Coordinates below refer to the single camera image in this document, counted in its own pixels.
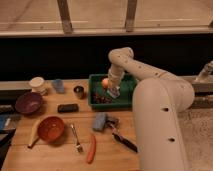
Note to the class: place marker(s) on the white and yellow gripper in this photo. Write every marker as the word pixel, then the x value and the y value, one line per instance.
pixel 112 87

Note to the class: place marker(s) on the white towel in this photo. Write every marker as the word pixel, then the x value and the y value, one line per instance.
pixel 113 94

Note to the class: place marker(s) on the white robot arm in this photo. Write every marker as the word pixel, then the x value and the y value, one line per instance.
pixel 157 100

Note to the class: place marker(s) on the green plastic tray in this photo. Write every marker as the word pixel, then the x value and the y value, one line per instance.
pixel 124 101

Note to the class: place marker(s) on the orange ball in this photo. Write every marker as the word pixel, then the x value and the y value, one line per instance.
pixel 105 83

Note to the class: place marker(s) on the brown pine cone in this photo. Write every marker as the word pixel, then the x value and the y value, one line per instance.
pixel 100 99

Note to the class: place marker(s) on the small metal cup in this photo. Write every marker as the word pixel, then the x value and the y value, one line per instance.
pixel 79 92

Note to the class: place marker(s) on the blue grey sponge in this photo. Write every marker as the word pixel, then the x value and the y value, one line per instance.
pixel 99 121

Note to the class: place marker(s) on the dark small object beside sponge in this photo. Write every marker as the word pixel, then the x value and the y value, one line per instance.
pixel 112 121

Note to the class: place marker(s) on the blue plastic cup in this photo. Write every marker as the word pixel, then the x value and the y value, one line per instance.
pixel 57 84

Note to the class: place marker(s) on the black rectangular block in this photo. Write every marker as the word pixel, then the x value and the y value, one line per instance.
pixel 66 108

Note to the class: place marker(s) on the metal fork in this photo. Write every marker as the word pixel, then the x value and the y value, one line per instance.
pixel 77 143

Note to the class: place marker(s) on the white stacked cup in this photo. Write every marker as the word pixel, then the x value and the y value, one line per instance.
pixel 38 85

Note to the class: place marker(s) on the red orange bowl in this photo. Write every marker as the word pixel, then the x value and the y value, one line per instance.
pixel 50 129

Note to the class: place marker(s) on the orange carrot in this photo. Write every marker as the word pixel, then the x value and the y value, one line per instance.
pixel 92 150

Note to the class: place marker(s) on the purple bowl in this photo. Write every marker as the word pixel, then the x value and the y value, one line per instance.
pixel 28 103

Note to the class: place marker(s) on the yellow banana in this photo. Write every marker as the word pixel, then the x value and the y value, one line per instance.
pixel 33 135

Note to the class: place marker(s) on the blue object at left edge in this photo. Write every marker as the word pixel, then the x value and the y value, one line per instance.
pixel 9 122

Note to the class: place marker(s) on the black handled peeler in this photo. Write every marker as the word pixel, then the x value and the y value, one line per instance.
pixel 124 141

